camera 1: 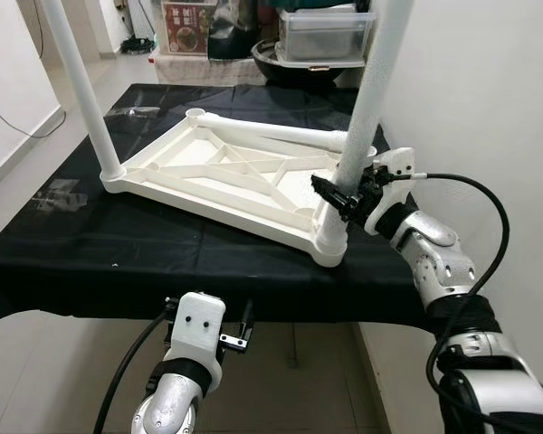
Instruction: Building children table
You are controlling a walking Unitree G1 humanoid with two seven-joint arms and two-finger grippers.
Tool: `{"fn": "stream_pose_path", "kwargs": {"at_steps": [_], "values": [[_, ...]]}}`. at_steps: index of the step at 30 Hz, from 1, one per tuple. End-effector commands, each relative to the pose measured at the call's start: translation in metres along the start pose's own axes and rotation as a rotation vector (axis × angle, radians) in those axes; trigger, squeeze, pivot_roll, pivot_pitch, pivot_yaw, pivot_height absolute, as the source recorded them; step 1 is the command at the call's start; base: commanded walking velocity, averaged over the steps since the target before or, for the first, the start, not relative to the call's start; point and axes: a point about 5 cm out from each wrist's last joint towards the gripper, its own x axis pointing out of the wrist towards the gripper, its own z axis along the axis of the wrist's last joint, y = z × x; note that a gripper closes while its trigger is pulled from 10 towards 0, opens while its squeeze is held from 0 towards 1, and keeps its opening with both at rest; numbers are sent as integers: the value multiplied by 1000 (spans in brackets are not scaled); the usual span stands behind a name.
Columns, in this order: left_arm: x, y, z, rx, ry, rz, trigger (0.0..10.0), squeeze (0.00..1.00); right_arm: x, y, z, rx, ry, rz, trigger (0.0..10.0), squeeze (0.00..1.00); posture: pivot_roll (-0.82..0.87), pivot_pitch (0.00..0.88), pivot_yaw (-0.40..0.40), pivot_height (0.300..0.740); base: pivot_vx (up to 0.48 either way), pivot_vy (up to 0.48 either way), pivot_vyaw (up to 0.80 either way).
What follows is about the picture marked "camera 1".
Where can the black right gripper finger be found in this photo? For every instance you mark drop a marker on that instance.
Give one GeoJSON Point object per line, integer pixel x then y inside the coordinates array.
{"type": "Point", "coordinates": [330, 194]}

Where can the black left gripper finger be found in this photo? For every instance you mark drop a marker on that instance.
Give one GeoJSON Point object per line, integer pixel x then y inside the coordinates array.
{"type": "Point", "coordinates": [248, 321]}

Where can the white plastic table leg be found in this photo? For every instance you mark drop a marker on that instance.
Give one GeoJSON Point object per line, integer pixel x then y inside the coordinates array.
{"type": "Point", "coordinates": [86, 99]}
{"type": "Point", "coordinates": [281, 134]}
{"type": "Point", "coordinates": [376, 81]}

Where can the white plastic children table top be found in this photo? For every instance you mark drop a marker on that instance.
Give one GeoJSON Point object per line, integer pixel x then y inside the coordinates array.
{"type": "Point", "coordinates": [199, 172]}

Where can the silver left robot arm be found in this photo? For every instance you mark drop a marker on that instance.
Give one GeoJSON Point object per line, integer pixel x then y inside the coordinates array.
{"type": "Point", "coordinates": [172, 407]}

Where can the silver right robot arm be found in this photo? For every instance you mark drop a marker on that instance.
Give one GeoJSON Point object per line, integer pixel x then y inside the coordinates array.
{"type": "Point", "coordinates": [439, 258]}

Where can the black tablecloth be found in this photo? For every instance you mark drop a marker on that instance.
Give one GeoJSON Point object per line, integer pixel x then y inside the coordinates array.
{"type": "Point", "coordinates": [163, 253]}

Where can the black round basin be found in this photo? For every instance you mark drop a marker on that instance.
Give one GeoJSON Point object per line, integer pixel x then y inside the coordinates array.
{"type": "Point", "coordinates": [290, 77]}

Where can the clear plastic storage container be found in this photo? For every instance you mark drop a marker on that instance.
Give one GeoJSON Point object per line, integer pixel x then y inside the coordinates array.
{"type": "Point", "coordinates": [321, 36]}

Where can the beige low bench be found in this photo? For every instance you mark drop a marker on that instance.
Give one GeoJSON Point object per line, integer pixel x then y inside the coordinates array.
{"type": "Point", "coordinates": [208, 70]}

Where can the black plastic bag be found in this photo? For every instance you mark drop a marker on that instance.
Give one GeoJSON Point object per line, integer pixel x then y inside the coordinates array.
{"type": "Point", "coordinates": [235, 32]}

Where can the orange-lidded printed storage box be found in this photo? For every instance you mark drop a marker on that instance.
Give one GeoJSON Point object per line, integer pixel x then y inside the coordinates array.
{"type": "Point", "coordinates": [185, 27]}

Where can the clear tape patch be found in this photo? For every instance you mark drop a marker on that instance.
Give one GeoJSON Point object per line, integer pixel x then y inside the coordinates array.
{"type": "Point", "coordinates": [59, 197]}

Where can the black floor mop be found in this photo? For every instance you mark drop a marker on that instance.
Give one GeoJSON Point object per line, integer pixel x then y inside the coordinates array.
{"type": "Point", "coordinates": [138, 45]}

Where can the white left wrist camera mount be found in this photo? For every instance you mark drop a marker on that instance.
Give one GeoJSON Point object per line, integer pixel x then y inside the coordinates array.
{"type": "Point", "coordinates": [199, 325]}

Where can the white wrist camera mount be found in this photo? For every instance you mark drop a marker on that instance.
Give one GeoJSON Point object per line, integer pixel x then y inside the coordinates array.
{"type": "Point", "coordinates": [199, 325]}
{"type": "Point", "coordinates": [396, 163]}

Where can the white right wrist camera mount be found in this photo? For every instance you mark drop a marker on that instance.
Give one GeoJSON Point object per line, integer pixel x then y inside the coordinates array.
{"type": "Point", "coordinates": [396, 163]}

